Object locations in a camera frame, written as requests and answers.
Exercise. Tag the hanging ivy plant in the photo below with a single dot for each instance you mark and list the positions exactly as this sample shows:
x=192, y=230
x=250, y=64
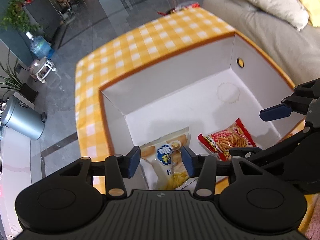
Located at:
x=16, y=17

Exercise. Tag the grey cabinet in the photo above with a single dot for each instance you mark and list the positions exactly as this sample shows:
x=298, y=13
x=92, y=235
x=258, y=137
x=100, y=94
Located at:
x=43, y=14

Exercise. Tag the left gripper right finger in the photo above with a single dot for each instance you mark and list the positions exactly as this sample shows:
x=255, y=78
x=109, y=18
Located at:
x=202, y=167

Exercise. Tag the small white stool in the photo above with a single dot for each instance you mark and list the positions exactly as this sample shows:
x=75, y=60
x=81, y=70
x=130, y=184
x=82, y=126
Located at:
x=40, y=69

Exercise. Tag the red fries snack bag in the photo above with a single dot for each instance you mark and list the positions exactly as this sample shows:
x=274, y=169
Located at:
x=220, y=142

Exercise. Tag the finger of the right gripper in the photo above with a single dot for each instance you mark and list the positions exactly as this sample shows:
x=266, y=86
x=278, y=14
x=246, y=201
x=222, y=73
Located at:
x=272, y=155
x=285, y=108

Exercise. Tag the red floor rubbish bag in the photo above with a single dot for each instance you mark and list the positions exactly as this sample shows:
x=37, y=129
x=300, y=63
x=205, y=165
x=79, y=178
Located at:
x=180, y=7

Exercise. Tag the silver trash can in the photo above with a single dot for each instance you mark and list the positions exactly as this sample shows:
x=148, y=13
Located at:
x=23, y=119

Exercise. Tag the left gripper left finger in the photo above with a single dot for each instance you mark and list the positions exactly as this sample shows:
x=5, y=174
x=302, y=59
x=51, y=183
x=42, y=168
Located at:
x=118, y=167

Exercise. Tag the blue water jug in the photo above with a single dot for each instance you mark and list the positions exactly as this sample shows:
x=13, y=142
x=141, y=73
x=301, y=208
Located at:
x=39, y=46

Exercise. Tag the yellow checkered tablecloth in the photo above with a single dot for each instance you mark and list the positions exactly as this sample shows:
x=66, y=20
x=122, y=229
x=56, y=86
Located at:
x=129, y=53

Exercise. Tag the beige sofa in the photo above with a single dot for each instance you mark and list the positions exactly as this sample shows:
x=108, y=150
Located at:
x=296, y=52

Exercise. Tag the potted long-leaf plant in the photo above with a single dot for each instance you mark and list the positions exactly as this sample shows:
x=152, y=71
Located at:
x=11, y=82

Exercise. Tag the pink fluffy blanket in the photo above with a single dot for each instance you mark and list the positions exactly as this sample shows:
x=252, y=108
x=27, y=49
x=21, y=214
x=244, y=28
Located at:
x=313, y=230

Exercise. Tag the cream biscuit snack bag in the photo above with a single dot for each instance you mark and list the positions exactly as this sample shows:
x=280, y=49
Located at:
x=162, y=163

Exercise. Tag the orange cardboard box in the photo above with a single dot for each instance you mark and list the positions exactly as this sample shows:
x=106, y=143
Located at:
x=204, y=89

